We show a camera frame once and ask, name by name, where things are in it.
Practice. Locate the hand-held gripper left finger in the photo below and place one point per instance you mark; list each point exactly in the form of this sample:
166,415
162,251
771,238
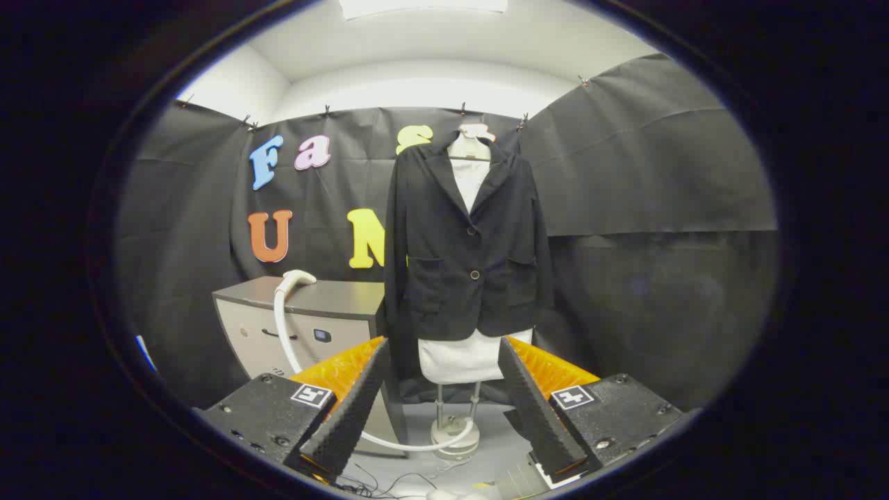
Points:
351,417

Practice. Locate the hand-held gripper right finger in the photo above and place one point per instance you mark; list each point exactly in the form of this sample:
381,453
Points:
538,417

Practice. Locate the white garment steamer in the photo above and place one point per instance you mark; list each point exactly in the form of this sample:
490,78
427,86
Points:
295,279

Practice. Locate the black jacket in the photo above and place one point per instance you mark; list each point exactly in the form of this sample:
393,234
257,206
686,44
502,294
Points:
444,278

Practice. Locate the white mannequin torso on stand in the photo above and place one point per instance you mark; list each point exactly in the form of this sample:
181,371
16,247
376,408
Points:
465,357

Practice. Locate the grey cabinet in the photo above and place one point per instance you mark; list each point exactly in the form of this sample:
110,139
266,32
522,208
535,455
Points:
333,298

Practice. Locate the black backdrop cloth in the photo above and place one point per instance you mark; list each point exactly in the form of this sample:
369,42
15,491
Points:
660,173

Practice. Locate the row of small backdrop clips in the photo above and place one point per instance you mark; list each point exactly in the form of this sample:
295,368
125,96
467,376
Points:
462,109

